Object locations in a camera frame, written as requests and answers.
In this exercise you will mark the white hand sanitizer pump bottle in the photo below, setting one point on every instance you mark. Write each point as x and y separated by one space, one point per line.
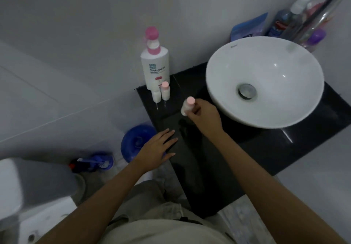
154 63

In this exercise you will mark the chrome faucet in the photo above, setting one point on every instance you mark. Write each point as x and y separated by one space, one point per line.
323 11

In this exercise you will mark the small red black object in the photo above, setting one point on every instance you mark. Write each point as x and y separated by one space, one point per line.
78 167

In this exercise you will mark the blue pouch packet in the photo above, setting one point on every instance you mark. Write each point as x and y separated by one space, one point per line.
246 28

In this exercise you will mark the metal sink drain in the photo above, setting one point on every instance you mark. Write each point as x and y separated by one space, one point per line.
247 91

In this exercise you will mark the person's right hand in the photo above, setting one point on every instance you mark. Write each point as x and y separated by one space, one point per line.
208 117

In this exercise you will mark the pink cap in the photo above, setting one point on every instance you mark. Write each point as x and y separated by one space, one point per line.
165 84
190 100

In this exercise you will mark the pink red tube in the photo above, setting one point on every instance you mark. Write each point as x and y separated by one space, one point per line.
315 8

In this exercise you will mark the small translucent bottle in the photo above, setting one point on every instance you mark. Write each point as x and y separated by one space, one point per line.
165 94
185 109
156 97

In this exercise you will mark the blue plastic bucket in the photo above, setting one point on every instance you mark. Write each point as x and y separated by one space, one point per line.
131 142

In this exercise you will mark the white ceramic sink basin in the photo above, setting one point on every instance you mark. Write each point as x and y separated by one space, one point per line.
260 60

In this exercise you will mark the person's khaki shorts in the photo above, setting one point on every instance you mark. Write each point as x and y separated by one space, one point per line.
148 197

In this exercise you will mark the blue mouthwash bottle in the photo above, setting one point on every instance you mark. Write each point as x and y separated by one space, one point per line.
282 22

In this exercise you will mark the person's left hand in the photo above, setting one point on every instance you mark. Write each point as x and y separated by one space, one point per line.
153 153

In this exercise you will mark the white toilet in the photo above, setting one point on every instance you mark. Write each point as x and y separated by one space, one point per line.
33 180

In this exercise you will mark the person's left forearm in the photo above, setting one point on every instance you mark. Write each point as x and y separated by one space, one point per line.
101 202

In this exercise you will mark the purple capped bottle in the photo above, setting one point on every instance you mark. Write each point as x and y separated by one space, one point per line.
316 37

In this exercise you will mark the person's right forearm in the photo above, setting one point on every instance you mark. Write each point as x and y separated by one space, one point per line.
268 191

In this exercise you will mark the person's white printed shirt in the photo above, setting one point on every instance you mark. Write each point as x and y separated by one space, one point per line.
164 233

